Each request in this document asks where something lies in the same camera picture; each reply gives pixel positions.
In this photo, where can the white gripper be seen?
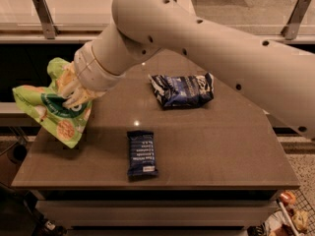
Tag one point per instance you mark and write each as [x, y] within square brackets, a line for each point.
[86, 67]

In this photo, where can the green rice chip bag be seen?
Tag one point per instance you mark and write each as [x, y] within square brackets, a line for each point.
[45, 106]

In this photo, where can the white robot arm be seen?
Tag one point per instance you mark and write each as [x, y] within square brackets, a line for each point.
[278, 78]

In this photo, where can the dark blue snack bag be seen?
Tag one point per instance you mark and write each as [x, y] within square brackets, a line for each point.
[183, 91]

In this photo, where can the dark blue snack bar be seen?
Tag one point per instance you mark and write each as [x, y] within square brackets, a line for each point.
[142, 153]

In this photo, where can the glass railing panel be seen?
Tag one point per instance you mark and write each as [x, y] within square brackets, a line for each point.
[258, 16]

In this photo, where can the left metal rail bracket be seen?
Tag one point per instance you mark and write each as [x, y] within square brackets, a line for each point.
[49, 30]

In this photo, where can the metal rail bracket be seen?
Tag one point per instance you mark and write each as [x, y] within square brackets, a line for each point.
[49, 30]
[291, 29]

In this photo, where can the right metal rail bracket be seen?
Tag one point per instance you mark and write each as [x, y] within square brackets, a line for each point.
[291, 29]

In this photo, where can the wire basket with groceries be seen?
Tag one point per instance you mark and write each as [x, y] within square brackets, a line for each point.
[294, 217]

